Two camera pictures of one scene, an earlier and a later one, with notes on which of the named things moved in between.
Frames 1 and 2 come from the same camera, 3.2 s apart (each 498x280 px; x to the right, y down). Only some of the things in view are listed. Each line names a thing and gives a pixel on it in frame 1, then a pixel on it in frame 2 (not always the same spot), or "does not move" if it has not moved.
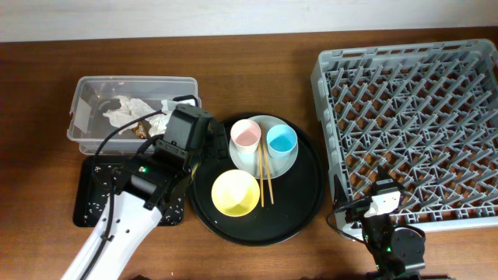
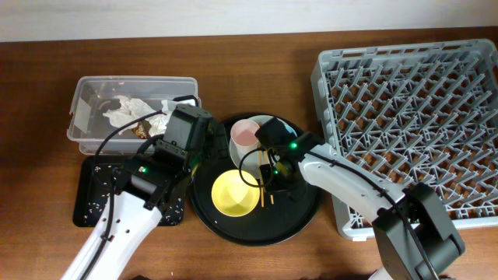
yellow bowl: [235, 193] does not move
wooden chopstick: [261, 173] does not move
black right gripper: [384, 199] -> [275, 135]
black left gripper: [222, 151] does not move
